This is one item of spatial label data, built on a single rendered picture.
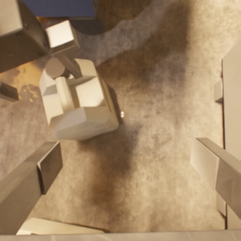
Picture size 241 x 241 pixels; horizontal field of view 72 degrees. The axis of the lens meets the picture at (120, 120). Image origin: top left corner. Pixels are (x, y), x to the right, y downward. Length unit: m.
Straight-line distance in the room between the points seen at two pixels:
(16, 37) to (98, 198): 0.53
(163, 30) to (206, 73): 0.23
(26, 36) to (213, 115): 0.56
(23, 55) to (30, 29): 0.03
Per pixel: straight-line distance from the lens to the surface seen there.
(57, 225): 0.62
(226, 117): 0.56
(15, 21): 0.22
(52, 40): 0.25
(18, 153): 0.75
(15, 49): 0.23
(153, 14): 0.77
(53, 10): 0.61
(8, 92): 0.37
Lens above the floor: 0.58
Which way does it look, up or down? 78 degrees down
